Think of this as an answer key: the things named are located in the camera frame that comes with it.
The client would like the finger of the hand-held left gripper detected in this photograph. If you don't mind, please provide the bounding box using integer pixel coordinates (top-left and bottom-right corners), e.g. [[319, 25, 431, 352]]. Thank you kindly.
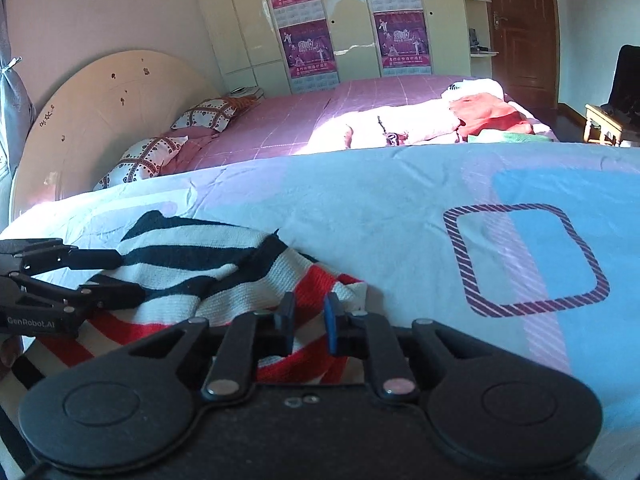
[[10, 273, 145, 317], [0, 238, 124, 274]]

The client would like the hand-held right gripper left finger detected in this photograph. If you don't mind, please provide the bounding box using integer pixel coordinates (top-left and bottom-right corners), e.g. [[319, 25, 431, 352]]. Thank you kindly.
[[117, 291, 298, 403]]

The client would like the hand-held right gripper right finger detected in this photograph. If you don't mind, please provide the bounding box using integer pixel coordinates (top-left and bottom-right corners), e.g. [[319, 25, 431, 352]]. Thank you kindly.
[[324, 291, 506, 405]]

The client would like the striped white red black sweater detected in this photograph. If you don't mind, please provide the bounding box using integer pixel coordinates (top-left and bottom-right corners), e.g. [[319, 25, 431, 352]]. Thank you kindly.
[[10, 210, 371, 391]]

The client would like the white patterned pillow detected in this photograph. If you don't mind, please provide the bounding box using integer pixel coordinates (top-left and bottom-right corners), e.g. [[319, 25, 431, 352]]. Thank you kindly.
[[94, 135, 188, 191], [171, 96, 251, 133]]

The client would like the light blue printed blanket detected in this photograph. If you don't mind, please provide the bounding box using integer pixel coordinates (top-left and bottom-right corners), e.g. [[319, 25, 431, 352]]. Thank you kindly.
[[0, 141, 640, 480]]

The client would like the cream rounded headboard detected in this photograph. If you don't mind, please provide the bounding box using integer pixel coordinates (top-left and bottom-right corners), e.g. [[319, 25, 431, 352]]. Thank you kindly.
[[7, 50, 223, 223]]

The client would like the grey window curtain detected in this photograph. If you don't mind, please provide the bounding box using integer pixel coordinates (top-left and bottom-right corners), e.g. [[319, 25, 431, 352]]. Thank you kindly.
[[0, 0, 36, 181]]

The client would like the pink checked bedsheet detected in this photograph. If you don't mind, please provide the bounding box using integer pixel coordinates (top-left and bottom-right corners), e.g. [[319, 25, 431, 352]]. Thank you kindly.
[[160, 74, 561, 173]]

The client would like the white crumpled cloth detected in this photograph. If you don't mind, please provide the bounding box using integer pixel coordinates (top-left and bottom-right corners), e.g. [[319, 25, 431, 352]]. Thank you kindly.
[[310, 77, 506, 156]]

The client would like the green garment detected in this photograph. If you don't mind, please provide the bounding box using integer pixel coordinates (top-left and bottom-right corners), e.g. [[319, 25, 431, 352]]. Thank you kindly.
[[482, 131, 536, 144]]

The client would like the red garment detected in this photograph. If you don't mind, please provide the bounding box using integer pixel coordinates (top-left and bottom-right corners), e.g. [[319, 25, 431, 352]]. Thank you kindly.
[[447, 91, 536, 143]]

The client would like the cream glossy wardrobe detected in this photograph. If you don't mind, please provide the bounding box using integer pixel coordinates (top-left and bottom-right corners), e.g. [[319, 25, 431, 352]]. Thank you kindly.
[[189, 0, 473, 98]]

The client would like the cream open corner shelf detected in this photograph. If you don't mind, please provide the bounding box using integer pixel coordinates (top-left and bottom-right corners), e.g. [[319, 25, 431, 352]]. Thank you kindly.
[[461, 0, 501, 61]]

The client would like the wooden stool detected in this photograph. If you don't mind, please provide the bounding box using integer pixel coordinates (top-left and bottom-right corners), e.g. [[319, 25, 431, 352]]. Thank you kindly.
[[582, 103, 640, 148]]

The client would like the brown wooden door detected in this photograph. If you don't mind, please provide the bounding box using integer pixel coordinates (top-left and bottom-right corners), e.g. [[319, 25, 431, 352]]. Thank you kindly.
[[478, 0, 561, 111]]

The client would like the black chair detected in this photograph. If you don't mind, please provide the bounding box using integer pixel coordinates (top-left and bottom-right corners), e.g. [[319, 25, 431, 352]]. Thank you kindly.
[[600, 44, 640, 126]]

